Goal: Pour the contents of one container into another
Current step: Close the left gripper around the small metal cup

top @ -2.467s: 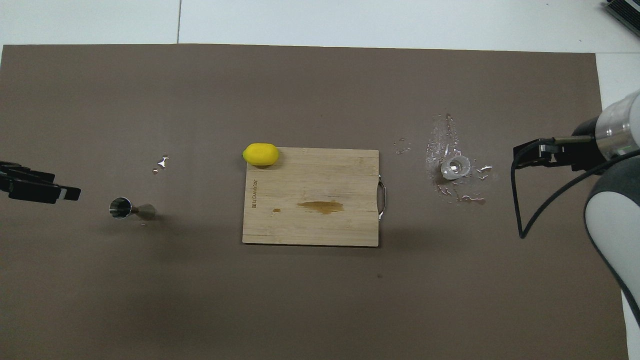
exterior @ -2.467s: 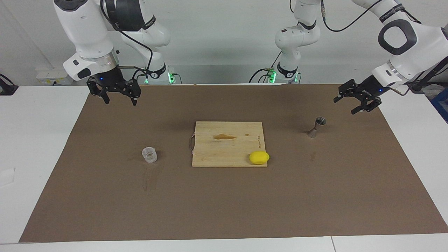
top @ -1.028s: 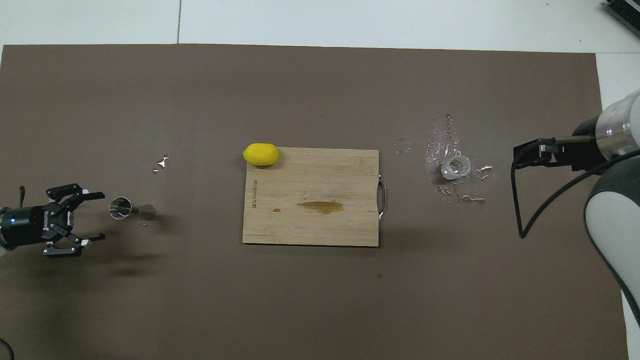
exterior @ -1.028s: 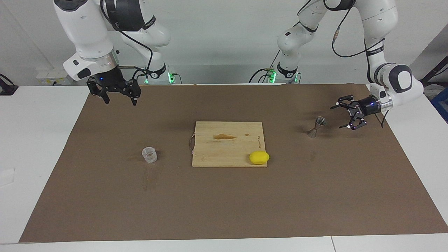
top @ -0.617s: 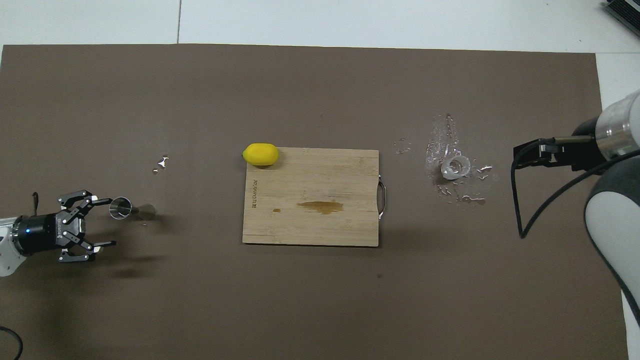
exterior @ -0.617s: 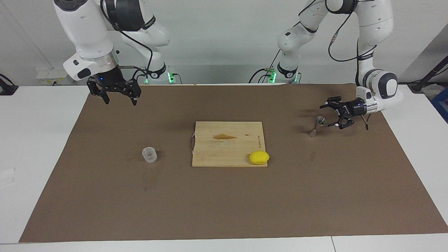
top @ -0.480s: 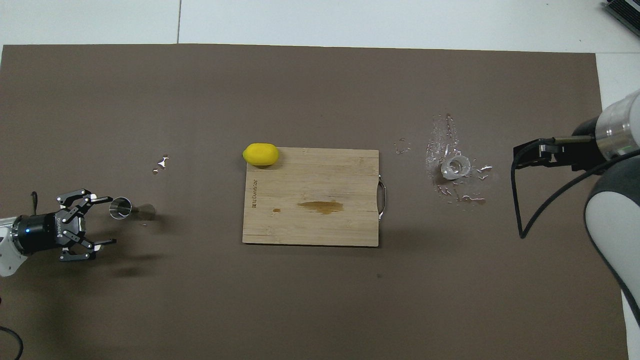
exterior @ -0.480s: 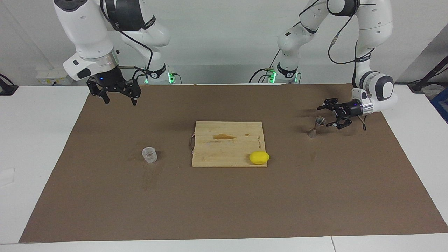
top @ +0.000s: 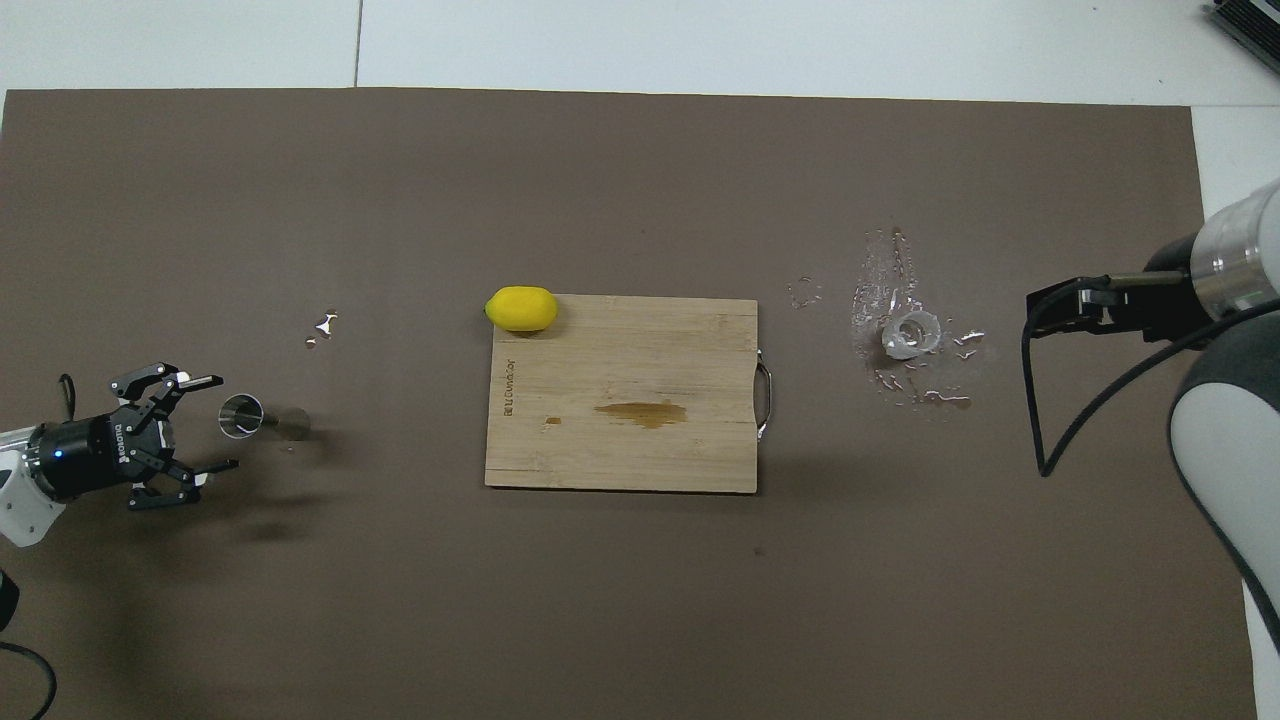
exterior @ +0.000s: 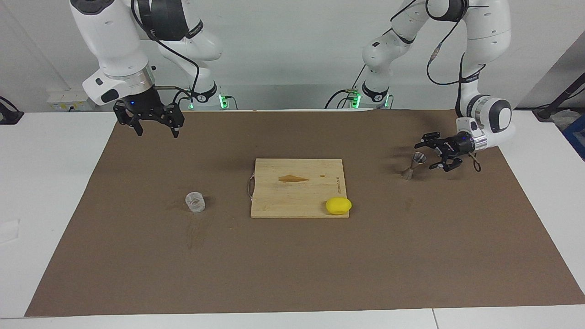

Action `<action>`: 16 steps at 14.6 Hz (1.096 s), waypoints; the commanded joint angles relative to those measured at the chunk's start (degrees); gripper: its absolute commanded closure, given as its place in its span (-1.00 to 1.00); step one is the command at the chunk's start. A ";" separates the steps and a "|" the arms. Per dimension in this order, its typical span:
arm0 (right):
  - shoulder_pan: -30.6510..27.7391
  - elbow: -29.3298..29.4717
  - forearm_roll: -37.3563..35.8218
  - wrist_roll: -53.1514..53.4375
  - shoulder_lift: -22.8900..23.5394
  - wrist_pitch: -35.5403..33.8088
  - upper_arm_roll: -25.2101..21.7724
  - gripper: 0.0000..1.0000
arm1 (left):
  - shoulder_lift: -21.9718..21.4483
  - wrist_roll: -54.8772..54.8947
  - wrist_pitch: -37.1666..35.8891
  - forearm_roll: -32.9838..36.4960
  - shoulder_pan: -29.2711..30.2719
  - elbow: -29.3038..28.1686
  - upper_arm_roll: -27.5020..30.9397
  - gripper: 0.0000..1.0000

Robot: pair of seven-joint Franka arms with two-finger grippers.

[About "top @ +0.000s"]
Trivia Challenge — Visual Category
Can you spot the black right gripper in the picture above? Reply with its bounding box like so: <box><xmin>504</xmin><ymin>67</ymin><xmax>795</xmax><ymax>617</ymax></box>
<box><xmin>1026</xmin><ymin>235</ymin><xmax>1217</xmax><ymax>347</ymax></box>

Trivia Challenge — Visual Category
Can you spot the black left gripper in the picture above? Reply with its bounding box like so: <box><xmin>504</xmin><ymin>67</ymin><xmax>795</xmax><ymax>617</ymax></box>
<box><xmin>33</xmin><ymin>362</ymin><xmax>240</xmax><ymax>512</ymax></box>

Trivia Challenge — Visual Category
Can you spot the clear drinking glass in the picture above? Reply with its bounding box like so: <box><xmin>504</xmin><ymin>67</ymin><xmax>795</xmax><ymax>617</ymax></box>
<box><xmin>218</xmin><ymin>394</ymin><xmax>312</xmax><ymax>442</ymax></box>

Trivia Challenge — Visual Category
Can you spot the small clear glass cup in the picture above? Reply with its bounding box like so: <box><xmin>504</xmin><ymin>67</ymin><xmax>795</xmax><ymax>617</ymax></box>
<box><xmin>880</xmin><ymin>309</ymin><xmax>943</xmax><ymax>361</ymax></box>

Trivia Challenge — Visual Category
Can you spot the grey ribbed device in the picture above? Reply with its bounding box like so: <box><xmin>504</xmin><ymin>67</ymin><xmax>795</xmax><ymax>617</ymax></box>
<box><xmin>1205</xmin><ymin>0</ymin><xmax>1280</xmax><ymax>73</ymax></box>

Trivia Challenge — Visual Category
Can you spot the yellow lemon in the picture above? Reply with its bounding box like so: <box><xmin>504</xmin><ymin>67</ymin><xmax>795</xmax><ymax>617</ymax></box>
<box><xmin>485</xmin><ymin>286</ymin><xmax>559</xmax><ymax>333</ymax></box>

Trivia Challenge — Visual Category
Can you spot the wooden cutting board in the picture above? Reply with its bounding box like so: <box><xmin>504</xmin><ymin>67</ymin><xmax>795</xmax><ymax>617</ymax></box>
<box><xmin>484</xmin><ymin>294</ymin><xmax>773</xmax><ymax>494</ymax></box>

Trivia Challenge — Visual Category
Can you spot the brown table mat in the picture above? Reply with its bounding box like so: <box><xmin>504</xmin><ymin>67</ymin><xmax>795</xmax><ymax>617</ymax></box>
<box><xmin>0</xmin><ymin>88</ymin><xmax>1259</xmax><ymax>720</ymax></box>

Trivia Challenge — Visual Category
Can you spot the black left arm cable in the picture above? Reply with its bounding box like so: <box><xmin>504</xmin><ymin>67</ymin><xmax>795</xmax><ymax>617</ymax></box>
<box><xmin>0</xmin><ymin>372</ymin><xmax>79</xmax><ymax>720</ymax></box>

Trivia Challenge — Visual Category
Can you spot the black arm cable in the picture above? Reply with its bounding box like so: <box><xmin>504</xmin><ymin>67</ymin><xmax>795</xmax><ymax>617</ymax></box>
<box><xmin>0</xmin><ymin>372</ymin><xmax>79</xmax><ymax>720</ymax></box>
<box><xmin>1020</xmin><ymin>272</ymin><xmax>1280</xmax><ymax>478</ymax></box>

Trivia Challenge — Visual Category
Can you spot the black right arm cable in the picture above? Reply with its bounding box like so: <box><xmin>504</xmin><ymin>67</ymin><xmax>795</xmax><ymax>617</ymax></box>
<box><xmin>1020</xmin><ymin>272</ymin><xmax>1280</xmax><ymax>478</ymax></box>

